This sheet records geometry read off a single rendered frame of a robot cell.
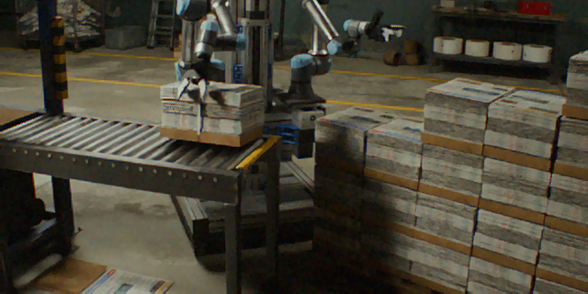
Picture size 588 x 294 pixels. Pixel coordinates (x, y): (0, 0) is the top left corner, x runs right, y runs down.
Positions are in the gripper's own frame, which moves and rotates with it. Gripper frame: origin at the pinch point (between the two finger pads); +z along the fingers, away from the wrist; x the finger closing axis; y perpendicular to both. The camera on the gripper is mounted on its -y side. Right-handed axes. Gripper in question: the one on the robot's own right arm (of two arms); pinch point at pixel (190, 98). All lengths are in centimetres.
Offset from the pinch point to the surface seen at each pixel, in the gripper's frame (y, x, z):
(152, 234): 112, 64, 48
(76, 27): 528, 508, -285
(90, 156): -3.9, 37.6, 30.1
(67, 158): -3, 50, 32
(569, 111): 13, -148, -12
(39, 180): 149, 185, 21
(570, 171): 24, -151, 8
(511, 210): 43, -131, 22
